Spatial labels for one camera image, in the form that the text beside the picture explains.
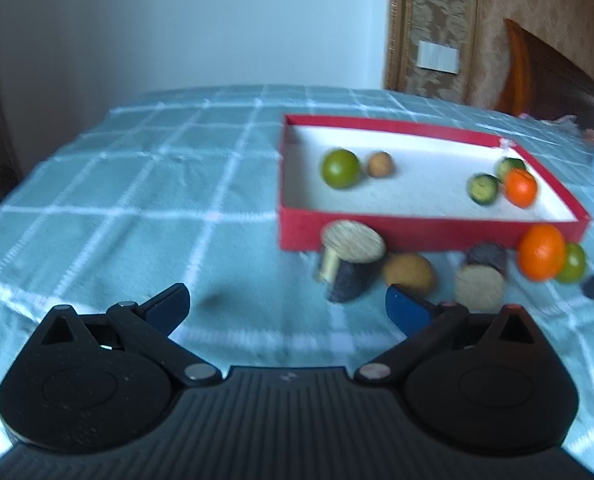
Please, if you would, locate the red cardboard box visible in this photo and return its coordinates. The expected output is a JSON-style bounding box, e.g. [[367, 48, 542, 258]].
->
[[277, 114, 591, 252]]

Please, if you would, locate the ornate gold wall frame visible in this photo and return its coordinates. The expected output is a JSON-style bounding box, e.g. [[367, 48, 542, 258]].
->
[[384, 0, 482, 103]]

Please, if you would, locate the white wall switch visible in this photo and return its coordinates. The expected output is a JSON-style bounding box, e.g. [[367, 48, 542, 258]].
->
[[418, 41, 460, 72]]

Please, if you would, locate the wooden headboard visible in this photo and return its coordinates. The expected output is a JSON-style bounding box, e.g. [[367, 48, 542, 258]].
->
[[494, 18, 594, 133]]

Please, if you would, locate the green cucumber piece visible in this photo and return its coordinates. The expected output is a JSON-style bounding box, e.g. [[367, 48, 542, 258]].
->
[[495, 157, 526, 181], [467, 173, 500, 207]]

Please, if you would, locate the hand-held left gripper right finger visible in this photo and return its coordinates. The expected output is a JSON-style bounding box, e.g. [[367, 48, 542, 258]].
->
[[354, 283, 548, 389]]

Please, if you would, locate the green tomato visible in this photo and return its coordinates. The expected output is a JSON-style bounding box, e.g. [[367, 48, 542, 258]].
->
[[556, 242, 588, 283], [320, 148, 362, 190]]

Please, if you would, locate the eggplant half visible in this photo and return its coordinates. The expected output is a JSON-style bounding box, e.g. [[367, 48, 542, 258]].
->
[[317, 220, 386, 303], [453, 242, 509, 310]]

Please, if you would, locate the orange tangerine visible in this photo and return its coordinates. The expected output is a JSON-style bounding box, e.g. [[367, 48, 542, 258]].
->
[[517, 224, 566, 281], [503, 168, 538, 208]]

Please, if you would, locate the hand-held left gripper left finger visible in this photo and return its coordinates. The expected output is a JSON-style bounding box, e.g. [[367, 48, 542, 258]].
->
[[31, 282, 222, 388]]

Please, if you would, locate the brown round fruit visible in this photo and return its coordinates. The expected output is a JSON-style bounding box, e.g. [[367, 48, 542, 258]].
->
[[366, 151, 394, 178], [382, 252, 436, 293]]

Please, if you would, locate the pink grey cloth bundle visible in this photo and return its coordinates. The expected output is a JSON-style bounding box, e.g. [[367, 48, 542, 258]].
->
[[522, 112, 594, 142]]

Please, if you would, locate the green checked tablecloth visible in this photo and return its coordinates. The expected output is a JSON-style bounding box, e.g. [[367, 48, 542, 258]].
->
[[0, 85, 594, 461]]

